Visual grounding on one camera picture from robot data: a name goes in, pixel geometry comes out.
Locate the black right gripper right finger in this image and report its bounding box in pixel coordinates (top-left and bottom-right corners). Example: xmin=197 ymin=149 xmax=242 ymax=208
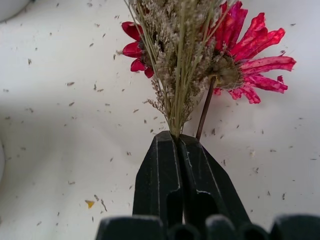
xmin=177 ymin=134 xmax=251 ymax=225

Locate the red dried flower bouquet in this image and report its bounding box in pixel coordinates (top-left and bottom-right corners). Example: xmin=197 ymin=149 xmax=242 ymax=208
xmin=116 ymin=0 xmax=297 ymax=141

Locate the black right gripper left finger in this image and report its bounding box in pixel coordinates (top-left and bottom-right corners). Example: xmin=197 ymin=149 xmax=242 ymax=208
xmin=132 ymin=130 xmax=185 ymax=227

